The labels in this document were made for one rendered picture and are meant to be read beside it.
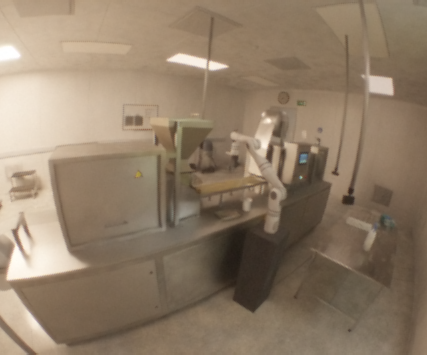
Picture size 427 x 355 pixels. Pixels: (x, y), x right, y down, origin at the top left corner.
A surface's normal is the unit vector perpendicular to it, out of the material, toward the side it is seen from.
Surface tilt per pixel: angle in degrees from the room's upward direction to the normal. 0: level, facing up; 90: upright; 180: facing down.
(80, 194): 90
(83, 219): 90
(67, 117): 90
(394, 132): 90
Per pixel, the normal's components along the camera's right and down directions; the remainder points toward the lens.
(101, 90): 0.61, 0.28
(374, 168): -0.79, 0.11
